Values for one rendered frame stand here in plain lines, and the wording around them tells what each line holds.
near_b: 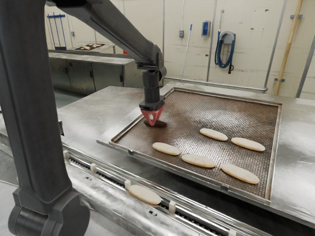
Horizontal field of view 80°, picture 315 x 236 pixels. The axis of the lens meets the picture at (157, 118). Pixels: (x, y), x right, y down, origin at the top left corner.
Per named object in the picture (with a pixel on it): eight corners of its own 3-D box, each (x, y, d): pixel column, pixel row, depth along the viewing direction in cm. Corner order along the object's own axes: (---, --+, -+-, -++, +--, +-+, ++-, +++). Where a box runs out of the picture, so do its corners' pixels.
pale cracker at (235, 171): (218, 170, 53) (218, 167, 52) (223, 161, 55) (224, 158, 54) (256, 187, 47) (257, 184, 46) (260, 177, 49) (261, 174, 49)
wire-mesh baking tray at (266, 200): (109, 144, 67) (108, 141, 66) (173, 89, 102) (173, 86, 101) (269, 205, 43) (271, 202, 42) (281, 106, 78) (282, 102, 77)
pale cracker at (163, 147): (150, 148, 63) (149, 145, 62) (155, 141, 66) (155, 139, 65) (177, 157, 58) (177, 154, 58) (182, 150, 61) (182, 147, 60)
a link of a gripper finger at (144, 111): (165, 121, 76) (163, 99, 71) (157, 129, 70) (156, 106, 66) (149, 118, 78) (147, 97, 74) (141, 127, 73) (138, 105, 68)
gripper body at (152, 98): (165, 99, 74) (165, 81, 70) (154, 111, 66) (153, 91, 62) (150, 98, 76) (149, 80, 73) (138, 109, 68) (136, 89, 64)
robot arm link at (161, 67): (133, 52, 62) (158, 52, 59) (147, 46, 71) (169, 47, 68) (137, 86, 67) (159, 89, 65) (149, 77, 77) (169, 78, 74)
